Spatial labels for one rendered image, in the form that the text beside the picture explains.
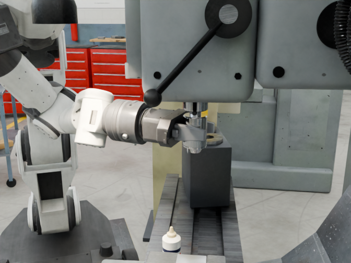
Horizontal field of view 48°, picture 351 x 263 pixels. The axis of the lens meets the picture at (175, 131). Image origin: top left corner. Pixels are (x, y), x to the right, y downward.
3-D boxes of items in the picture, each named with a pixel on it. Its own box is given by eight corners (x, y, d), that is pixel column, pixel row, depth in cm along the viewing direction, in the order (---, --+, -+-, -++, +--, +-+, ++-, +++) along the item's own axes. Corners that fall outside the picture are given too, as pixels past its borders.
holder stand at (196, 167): (189, 208, 117) (190, 143, 112) (181, 178, 138) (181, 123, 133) (229, 206, 118) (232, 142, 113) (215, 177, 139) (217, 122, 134)
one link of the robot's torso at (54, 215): (30, 217, 167) (15, 121, 140) (79, 211, 172) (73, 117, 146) (30, 247, 154) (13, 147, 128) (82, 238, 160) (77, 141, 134)
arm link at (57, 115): (81, 143, 95) (63, 142, 112) (108, 111, 98) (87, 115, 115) (46, 114, 91) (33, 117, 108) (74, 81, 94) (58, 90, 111)
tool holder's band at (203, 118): (201, 116, 80) (201, 110, 79) (211, 121, 75) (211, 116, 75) (179, 117, 78) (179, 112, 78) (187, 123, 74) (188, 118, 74)
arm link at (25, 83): (38, 131, 113) (-21, 79, 97) (67, 97, 117) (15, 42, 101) (60, 144, 106) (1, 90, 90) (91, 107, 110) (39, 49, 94)
